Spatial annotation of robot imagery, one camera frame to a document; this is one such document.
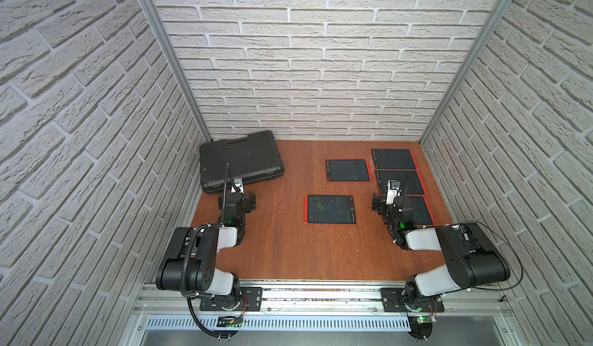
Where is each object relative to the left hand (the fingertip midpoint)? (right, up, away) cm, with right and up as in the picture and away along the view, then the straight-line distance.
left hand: (239, 188), depth 92 cm
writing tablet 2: (+75, -9, +4) cm, 76 cm away
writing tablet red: (+48, +7, +15) cm, 51 cm away
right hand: (+63, -2, +1) cm, 63 cm away
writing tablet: (+73, +13, +24) cm, 78 cm away
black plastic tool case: (+3, +12, +11) cm, 17 cm away
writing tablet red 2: (+36, -9, +3) cm, 38 cm away
